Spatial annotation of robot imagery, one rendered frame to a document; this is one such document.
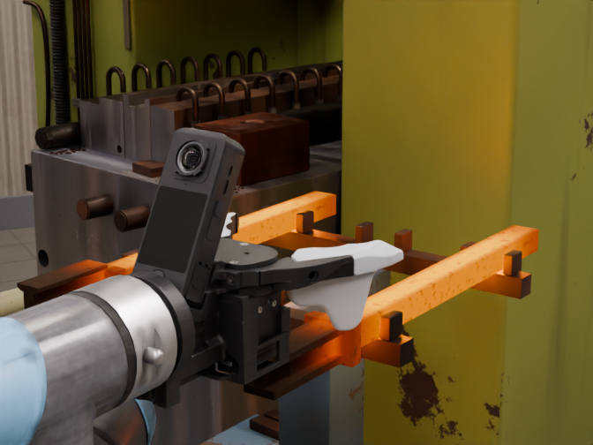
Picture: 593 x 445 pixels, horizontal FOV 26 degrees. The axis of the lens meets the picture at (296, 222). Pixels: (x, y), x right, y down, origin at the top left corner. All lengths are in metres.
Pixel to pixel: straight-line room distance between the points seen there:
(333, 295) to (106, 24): 1.11
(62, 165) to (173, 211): 0.90
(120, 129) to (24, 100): 3.04
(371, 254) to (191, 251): 0.14
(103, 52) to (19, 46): 2.77
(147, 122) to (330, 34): 0.50
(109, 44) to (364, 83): 0.50
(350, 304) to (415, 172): 0.65
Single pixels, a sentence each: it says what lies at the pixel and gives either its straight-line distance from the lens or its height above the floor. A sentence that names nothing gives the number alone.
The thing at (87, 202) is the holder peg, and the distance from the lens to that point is 1.63.
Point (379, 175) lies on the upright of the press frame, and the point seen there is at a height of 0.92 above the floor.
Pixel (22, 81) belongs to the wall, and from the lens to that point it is 4.73.
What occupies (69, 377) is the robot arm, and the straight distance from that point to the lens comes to 0.73.
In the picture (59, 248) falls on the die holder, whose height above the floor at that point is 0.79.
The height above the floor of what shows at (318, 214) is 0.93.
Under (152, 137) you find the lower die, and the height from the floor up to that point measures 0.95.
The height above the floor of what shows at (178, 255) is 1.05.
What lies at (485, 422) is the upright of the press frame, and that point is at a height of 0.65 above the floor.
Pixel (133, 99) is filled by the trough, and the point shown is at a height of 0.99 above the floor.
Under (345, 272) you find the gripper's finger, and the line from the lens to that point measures 0.88.
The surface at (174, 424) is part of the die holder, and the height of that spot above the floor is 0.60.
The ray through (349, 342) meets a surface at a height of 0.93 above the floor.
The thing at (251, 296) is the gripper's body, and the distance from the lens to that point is 0.85.
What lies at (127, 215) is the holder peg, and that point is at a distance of 1.57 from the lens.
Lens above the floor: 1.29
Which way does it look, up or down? 16 degrees down
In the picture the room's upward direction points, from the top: straight up
